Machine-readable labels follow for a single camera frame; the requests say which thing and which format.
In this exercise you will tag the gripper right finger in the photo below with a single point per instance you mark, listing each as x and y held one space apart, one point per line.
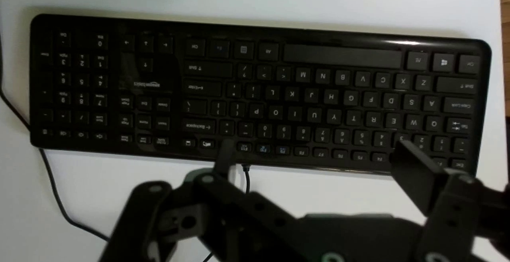
446 198

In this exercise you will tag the black computer keyboard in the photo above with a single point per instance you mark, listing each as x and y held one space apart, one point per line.
255 90

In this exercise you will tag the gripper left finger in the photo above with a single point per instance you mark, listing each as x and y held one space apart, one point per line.
223 210

